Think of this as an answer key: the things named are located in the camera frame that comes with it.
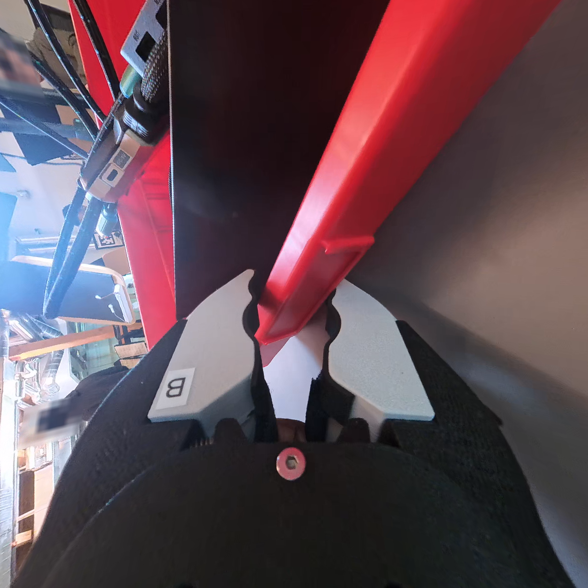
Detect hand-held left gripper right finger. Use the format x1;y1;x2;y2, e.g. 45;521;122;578
304;279;435;444

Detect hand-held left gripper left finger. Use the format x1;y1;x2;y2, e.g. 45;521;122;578
146;269;278;444

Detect red plastic bin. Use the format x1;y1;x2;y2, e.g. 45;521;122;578
68;0;564;364

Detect person's left hand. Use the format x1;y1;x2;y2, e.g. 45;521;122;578
277;418;307;443

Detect black board on white stand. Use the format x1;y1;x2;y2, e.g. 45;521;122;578
10;255;137;328

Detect thin black cable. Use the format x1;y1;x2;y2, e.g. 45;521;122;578
23;0;121;121

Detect black camera cable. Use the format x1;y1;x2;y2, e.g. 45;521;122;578
43;193;121;319

